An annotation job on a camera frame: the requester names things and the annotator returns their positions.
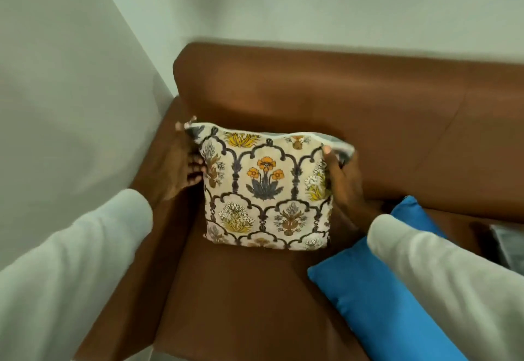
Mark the person's left hand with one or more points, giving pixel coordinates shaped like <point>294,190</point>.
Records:
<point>172,172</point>

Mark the person's right hand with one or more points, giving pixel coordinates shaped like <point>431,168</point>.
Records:
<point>348,193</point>

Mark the cream floral cushion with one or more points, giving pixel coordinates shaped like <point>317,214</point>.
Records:
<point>509,246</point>
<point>266,197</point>

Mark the blue cushion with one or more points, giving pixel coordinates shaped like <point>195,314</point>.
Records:
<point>360,291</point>

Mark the brown leather sofa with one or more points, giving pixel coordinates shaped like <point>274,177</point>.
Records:
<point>286,86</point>

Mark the person's right forearm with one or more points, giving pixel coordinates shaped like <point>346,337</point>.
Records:
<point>450,283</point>

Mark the person's left forearm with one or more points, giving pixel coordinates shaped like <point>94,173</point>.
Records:
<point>69,283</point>

